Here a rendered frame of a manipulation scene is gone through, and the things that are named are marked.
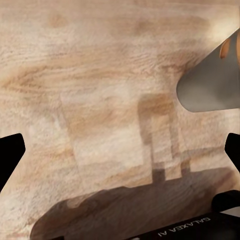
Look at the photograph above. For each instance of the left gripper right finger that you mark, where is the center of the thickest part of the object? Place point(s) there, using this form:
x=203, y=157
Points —
x=232, y=148

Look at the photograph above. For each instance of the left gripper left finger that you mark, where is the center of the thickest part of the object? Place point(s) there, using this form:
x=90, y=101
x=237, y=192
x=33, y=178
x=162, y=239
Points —
x=12, y=148

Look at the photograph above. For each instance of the trash can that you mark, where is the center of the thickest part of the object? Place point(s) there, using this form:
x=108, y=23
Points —
x=214, y=83

